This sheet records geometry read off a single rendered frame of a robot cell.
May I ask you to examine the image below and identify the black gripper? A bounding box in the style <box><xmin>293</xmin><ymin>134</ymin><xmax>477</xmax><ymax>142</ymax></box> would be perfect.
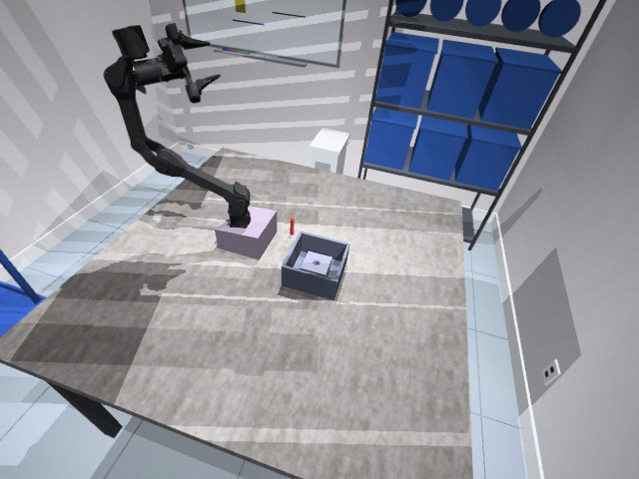
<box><xmin>154</xmin><ymin>23</ymin><xmax>220</xmax><ymax>103</ymax></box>

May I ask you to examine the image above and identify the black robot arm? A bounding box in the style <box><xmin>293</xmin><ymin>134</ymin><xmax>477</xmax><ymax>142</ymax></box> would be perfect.
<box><xmin>103</xmin><ymin>25</ymin><xmax>251</xmax><ymax>229</ymax></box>

